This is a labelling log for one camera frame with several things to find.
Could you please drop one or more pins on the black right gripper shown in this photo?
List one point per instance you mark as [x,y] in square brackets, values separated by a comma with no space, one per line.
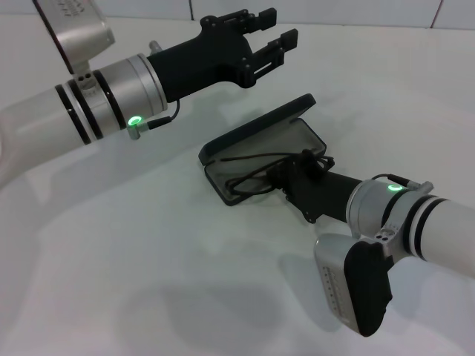
[323,196]

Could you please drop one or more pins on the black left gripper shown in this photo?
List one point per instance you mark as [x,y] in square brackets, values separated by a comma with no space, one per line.
[200,63]

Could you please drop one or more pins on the black round glasses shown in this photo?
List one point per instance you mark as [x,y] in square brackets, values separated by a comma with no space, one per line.
[324,162]

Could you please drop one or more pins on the black glasses case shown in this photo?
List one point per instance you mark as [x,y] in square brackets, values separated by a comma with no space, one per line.
[256,128]

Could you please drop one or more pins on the silver cylindrical plug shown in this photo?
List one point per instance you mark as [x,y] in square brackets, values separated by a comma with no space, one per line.
[154,47]

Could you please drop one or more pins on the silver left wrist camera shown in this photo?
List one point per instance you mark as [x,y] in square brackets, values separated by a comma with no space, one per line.
[81,33]

